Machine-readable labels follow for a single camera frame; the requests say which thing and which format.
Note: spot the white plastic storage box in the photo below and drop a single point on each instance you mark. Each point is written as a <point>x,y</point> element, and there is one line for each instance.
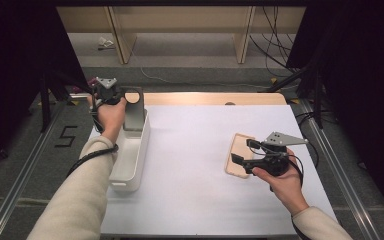
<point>130,156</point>

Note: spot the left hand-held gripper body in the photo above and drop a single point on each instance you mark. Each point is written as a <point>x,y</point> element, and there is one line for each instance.
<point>106,90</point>

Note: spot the white table mat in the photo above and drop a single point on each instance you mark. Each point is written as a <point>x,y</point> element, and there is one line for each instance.
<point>186,160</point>

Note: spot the wooden cutting board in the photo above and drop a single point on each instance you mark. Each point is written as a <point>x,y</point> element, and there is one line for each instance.
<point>236,156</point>

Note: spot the light wooden shelf unit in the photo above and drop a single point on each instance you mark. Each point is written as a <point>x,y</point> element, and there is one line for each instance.
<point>180,20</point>

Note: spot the person's left hand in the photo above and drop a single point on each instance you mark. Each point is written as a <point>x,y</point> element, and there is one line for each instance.
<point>110,116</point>

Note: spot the person's right hand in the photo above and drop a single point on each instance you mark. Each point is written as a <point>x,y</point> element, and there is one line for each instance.
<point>286,186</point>

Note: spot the dark curtain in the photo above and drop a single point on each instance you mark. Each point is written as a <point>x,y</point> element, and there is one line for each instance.
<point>363,83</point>
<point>13,66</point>

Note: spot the crumpled white paper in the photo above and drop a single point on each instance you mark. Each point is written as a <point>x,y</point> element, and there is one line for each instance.
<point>105,43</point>

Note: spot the aluminium floor rail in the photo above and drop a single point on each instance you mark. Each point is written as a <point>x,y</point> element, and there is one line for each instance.
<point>20,186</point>
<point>343,180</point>

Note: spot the black metal stand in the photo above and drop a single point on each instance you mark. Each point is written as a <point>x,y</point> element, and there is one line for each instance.
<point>45,106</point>
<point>316,100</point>

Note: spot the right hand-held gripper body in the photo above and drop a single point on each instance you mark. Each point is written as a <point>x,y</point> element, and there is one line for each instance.
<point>273,163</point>

